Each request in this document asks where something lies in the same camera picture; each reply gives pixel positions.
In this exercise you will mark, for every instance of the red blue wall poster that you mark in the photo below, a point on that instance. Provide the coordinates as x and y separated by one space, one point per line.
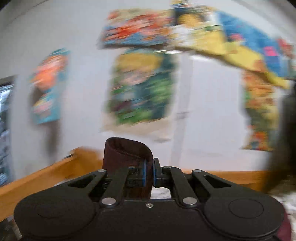
138 27

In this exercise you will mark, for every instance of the orange yellow floral poster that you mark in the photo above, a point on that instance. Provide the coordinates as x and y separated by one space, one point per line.
260 104

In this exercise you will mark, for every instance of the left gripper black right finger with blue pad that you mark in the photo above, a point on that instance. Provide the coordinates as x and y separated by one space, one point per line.
162 175

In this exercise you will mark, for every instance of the floral white bedspread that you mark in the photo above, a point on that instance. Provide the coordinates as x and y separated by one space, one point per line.
287 201

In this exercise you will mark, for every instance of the black hanging garment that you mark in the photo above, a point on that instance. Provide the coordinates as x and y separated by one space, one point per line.
282 159

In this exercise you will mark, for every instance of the green teal wall poster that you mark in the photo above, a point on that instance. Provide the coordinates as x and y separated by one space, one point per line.
141 92

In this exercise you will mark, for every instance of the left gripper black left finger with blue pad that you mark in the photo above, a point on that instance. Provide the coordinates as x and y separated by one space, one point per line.
137 175

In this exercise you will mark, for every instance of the teal orange wall poster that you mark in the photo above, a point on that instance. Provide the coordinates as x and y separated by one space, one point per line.
50 78

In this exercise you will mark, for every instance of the blue yellow wall poster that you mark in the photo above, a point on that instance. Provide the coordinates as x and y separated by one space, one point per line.
214 32

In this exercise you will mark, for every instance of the maroon small garment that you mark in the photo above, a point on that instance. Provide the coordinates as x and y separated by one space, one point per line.
122 152

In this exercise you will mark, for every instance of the wooden bed frame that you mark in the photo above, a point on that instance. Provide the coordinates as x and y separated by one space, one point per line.
84 160

